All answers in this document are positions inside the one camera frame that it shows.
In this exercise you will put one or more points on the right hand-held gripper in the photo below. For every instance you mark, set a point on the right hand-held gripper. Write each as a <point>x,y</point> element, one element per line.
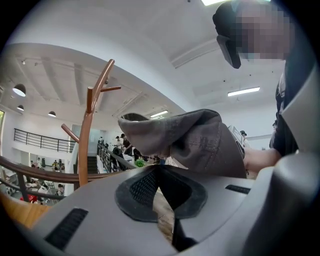
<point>237,140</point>

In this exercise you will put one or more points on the person's right forearm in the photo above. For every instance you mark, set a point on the person's right forearm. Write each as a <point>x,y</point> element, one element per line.
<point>262,157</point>

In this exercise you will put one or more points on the wooden table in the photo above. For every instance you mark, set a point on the wooden table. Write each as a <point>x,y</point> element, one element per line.
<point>22,212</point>

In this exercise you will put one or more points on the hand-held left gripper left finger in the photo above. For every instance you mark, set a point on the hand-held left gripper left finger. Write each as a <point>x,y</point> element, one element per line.
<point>100,212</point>

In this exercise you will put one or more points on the black balcony railing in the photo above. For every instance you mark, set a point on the black balcony railing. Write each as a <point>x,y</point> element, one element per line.
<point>42,136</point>

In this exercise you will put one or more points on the green plant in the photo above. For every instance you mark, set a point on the green plant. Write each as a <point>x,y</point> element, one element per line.
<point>140,163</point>

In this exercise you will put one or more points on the black head-worn camera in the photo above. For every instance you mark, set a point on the black head-worn camera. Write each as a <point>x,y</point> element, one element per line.
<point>231,53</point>

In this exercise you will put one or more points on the long ceiling light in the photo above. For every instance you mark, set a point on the long ceiling light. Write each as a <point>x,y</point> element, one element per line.
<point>159,114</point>
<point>212,2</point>
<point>243,91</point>

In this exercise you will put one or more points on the grey baseball cap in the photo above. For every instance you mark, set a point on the grey baseball cap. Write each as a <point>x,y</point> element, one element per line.
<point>195,140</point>

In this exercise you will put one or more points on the person's head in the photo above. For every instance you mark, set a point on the person's head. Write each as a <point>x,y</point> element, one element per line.
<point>262,32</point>

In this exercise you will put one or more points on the railing with wooden handrail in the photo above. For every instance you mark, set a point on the railing with wooden handrail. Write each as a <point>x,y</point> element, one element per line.
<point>37,172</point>

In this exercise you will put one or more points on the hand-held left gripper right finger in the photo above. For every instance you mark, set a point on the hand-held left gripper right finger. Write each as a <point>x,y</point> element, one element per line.
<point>220,212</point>

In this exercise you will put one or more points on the dark staircase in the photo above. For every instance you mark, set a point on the dark staircase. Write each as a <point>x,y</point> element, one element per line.
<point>92,163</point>

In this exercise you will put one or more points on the wooden pole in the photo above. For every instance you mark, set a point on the wooden pole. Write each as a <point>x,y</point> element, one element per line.
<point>83,150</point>

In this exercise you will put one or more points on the black dome pendant lamp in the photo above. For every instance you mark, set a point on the black dome pendant lamp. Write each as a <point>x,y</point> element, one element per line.
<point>19,90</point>
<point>52,114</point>
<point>20,108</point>

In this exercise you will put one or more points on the person's black sweater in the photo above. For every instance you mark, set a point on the person's black sweater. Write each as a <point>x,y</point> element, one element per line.
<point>282,140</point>

